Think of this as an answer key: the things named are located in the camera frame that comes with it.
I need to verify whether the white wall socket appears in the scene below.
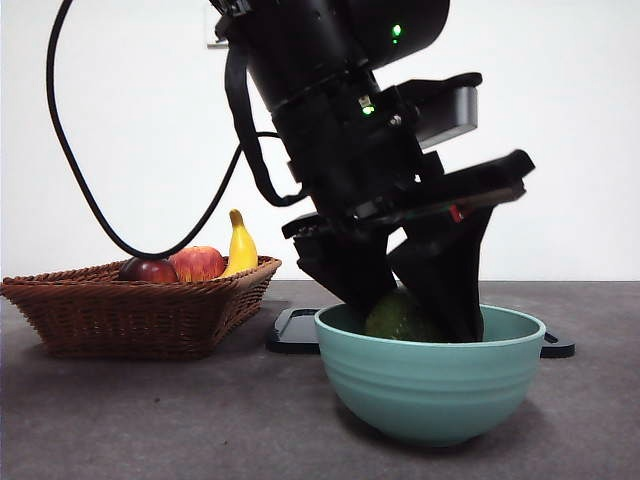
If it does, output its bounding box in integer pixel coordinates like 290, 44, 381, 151
206, 10, 226, 50

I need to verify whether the green avocado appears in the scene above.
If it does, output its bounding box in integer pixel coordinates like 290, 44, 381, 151
364, 291, 442, 342

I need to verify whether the flat black cable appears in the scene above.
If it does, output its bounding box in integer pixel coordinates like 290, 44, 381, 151
223, 47, 307, 209

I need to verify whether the dark red plum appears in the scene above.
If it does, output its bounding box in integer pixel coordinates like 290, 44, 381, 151
118, 256, 180, 285

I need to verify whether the teal ribbed bowl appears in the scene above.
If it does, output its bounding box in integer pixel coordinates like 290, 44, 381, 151
314, 302, 548, 448

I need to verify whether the red yellow apple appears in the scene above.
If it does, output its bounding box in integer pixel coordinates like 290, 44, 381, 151
169, 245, 228, 284

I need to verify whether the round black cable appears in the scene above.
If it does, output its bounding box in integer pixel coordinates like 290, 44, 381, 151
45, 0, 245, 261

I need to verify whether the brown wicker basket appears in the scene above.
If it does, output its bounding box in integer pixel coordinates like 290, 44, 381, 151
0, 255, 284, 361

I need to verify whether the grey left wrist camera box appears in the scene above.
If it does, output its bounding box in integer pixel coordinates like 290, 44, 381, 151
415, 73, 482, 151

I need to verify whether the black rectangular tray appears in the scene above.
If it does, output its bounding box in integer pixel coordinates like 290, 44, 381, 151
265, 307, 576, 360

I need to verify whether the yellow banana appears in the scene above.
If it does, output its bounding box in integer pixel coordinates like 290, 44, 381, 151
219, 208, 260, 279

